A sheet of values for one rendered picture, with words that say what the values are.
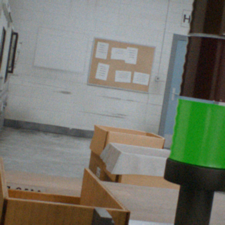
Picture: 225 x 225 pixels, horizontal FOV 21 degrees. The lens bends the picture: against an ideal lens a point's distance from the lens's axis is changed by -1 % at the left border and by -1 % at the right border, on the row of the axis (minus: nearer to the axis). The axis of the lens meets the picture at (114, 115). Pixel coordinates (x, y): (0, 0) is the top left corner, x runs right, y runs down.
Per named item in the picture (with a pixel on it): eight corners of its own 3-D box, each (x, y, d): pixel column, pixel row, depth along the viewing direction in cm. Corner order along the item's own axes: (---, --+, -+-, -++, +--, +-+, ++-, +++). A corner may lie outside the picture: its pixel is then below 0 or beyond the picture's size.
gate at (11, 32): (9, 91, 700) (18, 23, 695) (0, 90, 698) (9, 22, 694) (10, 89, 784) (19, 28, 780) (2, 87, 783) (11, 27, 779)
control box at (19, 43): (18, 70, 781) (22, 40, 779) (0, 67, 778) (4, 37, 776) (18, 70, 799) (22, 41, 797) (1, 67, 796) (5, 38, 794)
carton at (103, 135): (158, 212, 472) (170, 139, 469) (93, 205, 460) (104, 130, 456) (139, 196, 527) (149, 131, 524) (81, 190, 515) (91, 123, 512)
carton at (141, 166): (194, 236, 406) (205, 163, 403) (103, 227, 395) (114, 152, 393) (169, 213, 471) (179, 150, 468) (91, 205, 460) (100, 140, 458)
